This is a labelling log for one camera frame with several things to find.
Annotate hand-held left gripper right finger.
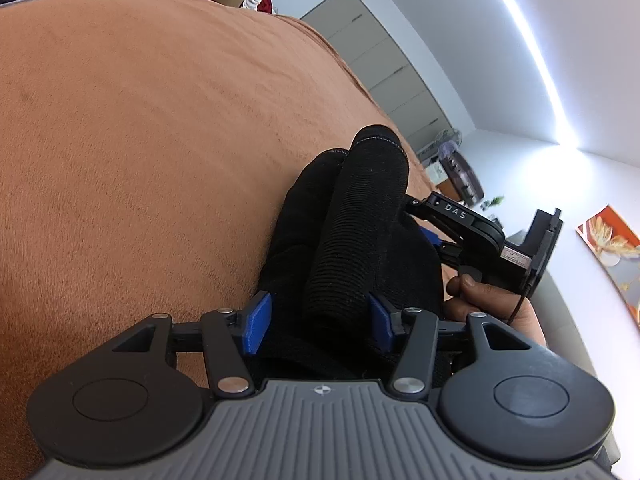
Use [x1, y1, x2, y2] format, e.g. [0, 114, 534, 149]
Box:
[367, 292, 546, 401]

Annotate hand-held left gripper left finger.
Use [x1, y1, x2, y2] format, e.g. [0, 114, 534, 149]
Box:
[112, 291, 275, 398]

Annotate black pants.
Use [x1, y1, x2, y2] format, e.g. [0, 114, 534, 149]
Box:
[250, 124, 446, 386]

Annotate person's right hand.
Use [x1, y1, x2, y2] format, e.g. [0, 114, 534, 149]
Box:
[444, 272, 548, 350]

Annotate grey desk fan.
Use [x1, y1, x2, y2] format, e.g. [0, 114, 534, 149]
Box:
[436, 130, 464, 159]

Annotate pale padded headboard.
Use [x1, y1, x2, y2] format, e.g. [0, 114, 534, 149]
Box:
[505, 230, 626, 376]

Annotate grey wardrobe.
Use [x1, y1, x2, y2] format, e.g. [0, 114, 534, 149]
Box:
[300, 0, 463, 150]

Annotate white light strip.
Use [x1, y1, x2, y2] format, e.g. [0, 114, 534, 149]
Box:
[474, 0, 585, 150]

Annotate brown blanket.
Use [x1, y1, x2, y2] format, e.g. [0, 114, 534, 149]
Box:
[0, 0, 431, 461]

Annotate orange wall painting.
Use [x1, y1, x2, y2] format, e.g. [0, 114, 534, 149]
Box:
[575, 204, 640, 322]

